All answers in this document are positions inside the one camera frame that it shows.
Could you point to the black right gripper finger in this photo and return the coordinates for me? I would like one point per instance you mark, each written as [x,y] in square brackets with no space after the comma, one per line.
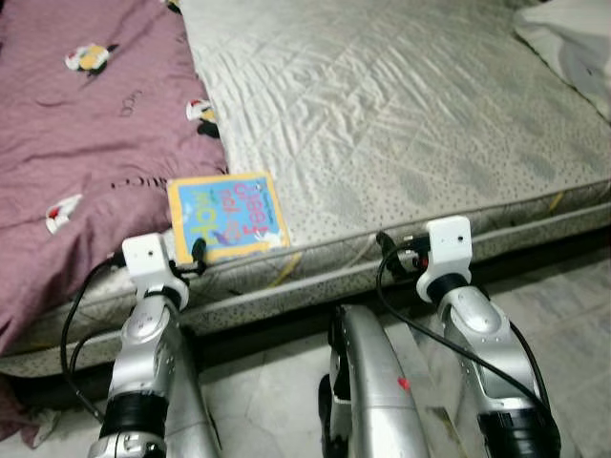
[386,240]

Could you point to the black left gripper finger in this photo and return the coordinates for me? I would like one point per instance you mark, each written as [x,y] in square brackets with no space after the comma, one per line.
[200,253]

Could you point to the white pillow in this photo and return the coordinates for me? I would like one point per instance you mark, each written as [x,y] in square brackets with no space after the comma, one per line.
[573,48]

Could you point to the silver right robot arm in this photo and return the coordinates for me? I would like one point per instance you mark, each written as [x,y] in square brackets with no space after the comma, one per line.
[496,363]

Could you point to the colourful children's book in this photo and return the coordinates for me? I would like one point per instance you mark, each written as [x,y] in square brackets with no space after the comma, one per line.
[229,218]

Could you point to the dark bed base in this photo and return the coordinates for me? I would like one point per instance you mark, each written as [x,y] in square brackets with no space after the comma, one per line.
[277,329]

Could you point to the white quilted mattress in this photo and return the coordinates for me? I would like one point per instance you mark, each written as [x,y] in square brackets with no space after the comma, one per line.
[401,114]

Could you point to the silver right robot leg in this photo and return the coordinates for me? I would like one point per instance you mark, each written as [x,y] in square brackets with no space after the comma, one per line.
[377,391]

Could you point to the silver robot leg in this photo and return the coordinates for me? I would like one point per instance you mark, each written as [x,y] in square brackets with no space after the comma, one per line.
[377,391]
[205,420]

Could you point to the silver left robot leg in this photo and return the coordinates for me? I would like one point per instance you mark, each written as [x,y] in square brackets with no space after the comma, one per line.
[205,420]

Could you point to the purple duck print blanket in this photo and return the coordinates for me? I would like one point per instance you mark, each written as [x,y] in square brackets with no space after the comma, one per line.
[86,124]

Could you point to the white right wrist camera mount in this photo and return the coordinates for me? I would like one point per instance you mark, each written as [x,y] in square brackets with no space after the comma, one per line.
[449,250]

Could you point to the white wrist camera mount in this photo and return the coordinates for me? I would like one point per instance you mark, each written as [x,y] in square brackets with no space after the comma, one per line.
[449,250]
[151,262]

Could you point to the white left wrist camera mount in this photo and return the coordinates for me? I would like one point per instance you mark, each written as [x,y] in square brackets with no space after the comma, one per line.
[151,262]

